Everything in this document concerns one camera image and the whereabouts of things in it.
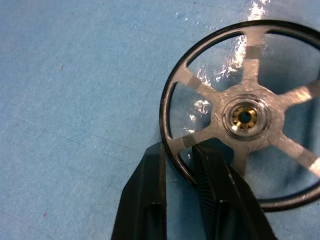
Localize silver spoked rotor black rim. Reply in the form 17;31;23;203
159;19;320;213

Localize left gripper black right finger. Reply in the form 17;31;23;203
191;136;279;240

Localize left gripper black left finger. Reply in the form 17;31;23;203
110;141;168;240

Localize blue plastic table cover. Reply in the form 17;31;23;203
0;0;320;240

